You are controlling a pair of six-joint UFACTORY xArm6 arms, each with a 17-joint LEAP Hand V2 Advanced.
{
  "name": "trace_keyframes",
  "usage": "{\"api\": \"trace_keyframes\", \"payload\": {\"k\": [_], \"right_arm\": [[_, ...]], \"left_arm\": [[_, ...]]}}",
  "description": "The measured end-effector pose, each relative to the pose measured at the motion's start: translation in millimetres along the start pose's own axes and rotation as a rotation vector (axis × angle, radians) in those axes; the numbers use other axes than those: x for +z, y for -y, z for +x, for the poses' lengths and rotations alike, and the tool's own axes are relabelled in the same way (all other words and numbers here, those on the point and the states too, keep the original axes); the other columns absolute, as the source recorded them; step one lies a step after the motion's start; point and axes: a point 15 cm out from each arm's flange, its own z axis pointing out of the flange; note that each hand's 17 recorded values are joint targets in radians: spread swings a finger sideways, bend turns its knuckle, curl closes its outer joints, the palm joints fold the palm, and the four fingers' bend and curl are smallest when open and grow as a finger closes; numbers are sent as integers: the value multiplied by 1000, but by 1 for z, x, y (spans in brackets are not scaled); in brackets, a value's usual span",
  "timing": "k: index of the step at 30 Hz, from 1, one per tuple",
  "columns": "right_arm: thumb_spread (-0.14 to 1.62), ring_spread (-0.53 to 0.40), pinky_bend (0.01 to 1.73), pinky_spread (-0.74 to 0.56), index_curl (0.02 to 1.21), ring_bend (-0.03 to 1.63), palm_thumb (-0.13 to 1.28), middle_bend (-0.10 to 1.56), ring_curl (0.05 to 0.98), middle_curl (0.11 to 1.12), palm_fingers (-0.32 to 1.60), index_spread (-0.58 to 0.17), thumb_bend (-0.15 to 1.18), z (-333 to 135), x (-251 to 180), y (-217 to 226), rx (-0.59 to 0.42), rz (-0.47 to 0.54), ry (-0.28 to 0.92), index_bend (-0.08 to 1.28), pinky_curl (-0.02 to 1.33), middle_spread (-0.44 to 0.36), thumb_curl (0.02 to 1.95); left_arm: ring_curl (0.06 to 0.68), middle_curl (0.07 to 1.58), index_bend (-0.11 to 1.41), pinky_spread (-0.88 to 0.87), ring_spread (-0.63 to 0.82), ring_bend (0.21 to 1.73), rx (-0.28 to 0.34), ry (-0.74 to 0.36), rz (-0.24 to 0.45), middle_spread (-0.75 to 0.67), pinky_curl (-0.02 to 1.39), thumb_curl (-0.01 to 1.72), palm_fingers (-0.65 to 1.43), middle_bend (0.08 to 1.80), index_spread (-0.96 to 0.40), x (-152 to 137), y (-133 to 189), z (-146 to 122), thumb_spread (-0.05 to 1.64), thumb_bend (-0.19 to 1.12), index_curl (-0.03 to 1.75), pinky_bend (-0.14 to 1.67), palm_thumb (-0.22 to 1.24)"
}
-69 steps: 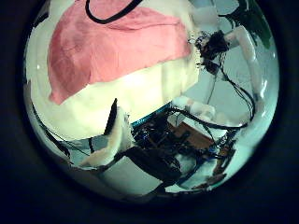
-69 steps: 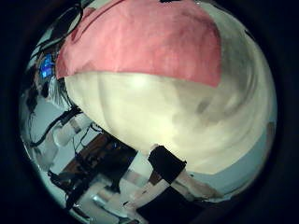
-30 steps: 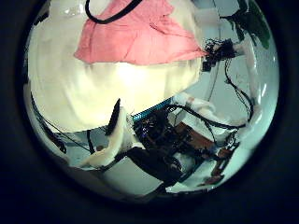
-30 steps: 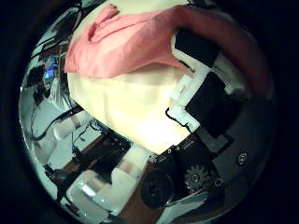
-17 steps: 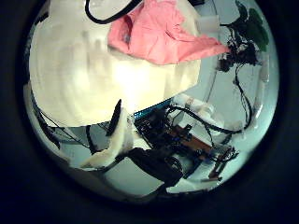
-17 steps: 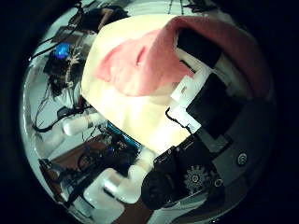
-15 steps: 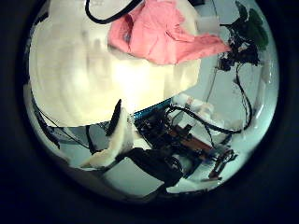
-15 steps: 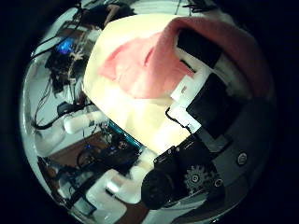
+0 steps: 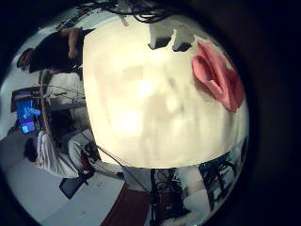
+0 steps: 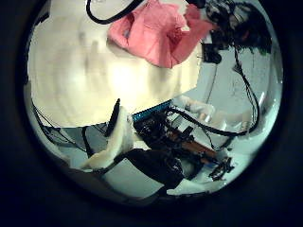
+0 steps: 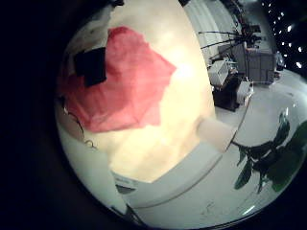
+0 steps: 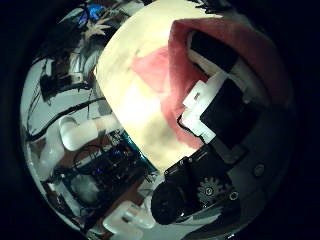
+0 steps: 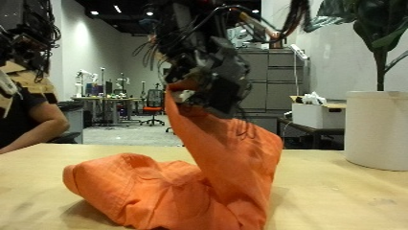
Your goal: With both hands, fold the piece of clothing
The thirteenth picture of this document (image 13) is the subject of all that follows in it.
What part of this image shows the long light wood desk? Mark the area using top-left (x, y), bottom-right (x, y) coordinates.
top-left (72, 96), bottom-right (144, 127)

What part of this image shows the dark side table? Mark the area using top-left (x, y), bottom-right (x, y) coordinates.
top-left (278, 117), bottom-right (346, 150)

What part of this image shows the orange button shirt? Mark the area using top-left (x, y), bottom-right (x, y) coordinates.
top-left (61, 78), bottom-right (284, 230)

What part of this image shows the white crumpled plastic bag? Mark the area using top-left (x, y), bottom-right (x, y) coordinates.
top-left (299, 91), bottom-right (330, 106)

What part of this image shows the low grey cabinet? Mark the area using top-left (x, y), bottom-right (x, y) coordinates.
top-left (246, 111), bottom-right (295, 135)

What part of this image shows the left robot arm with cables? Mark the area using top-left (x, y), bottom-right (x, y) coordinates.
top-left (133, 0), bottom-right (311, 65)

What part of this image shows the orange seat office chair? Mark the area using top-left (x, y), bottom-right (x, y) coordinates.
top-left (140, 88), bottom-right (166, 127)

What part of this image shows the white round plant pot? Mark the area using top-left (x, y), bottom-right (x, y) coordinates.
top-left (343, 90), bottom-right (408, 172)

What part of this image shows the copper kettle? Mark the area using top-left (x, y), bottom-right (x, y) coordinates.
top-left (267, 30), bottom-right (284, 50)

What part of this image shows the right robot arm with cables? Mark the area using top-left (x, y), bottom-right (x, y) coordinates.
top-left (0, 0), bottom-right (61, 42)

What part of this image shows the white storage box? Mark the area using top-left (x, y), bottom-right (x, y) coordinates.
top-left (291, 102), bottom-right (347, 130)

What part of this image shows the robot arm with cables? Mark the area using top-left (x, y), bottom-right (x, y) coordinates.
top-left (0, 0), bottom-right (61, 42)
top-left (133, 0), bottom-right (311, 65)

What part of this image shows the white power strip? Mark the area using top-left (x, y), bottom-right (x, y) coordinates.
top-left (290, 43), bottom-right (310, 61)

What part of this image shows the grey drawer cabinet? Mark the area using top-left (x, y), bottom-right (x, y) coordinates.
top-left (237, 48), bottom-right (310, 114)

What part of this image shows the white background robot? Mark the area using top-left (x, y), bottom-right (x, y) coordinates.
top-left (76, 69), bottom-right (100, 99)

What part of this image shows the grey boxy monitor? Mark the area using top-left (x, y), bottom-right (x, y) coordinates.
top-left (227, 27), bottom-right (257, 49)

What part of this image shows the person in black t-shirt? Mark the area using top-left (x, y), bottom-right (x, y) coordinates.
top-left (0, 84), bottom-right (72, 155)

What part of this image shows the green leafy plant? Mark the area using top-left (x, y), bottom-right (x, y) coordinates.
top-left (303, 0), bottom-right (408, 93)

